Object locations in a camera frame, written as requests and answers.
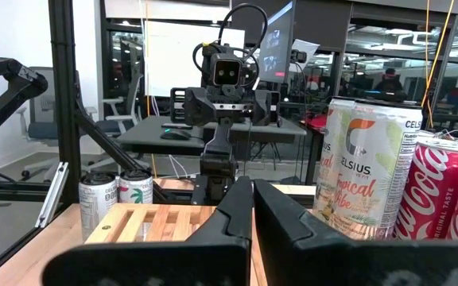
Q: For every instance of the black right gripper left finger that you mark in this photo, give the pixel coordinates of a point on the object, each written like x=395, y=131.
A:
x=153, y=266

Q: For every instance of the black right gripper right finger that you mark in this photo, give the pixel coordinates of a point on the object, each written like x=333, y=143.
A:
x=352, y=266

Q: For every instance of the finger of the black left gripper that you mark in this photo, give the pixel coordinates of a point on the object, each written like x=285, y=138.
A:
x=262, y=107
x=195, y=107

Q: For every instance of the Celsius Peach Vibe can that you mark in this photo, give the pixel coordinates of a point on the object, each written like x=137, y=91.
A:
x=135, y=190
x=95, y=206

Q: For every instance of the Celsius Tropical Vibe can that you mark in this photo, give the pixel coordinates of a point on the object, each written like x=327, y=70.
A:
x=372, y=178
x=330, y=159

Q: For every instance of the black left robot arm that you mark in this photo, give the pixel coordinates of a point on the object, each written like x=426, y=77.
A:
x=217, y=171

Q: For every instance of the wooden slatted shelf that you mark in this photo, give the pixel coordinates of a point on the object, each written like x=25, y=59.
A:
x=161, y=222

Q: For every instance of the black phone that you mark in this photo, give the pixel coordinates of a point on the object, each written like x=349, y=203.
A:
x=177, y=125

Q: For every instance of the black computer mouse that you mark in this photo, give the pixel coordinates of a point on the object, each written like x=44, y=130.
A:
x=175, y=135

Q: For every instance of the dark grey desk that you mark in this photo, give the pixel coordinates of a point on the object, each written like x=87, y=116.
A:
x=153, y=135

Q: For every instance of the white board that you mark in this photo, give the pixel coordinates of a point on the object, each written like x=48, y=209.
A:
x=173, y=59

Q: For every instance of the desk computer monitor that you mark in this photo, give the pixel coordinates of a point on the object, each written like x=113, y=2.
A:
x=276, y=47

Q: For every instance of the black webcam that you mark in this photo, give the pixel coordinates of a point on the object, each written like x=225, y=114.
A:
x=298, y=56

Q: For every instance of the white paper note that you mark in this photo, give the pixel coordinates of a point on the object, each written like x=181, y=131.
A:
x=306, y=45

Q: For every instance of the silver aluminium bar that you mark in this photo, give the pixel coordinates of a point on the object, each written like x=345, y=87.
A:
x=52, y=194

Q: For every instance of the person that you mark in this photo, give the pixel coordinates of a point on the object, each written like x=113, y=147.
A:
x=390, y=83

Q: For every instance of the grey office chair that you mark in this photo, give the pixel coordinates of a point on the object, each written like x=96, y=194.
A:
x=40, y=103

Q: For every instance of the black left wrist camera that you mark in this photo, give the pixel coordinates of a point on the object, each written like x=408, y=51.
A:
x=227, y=71

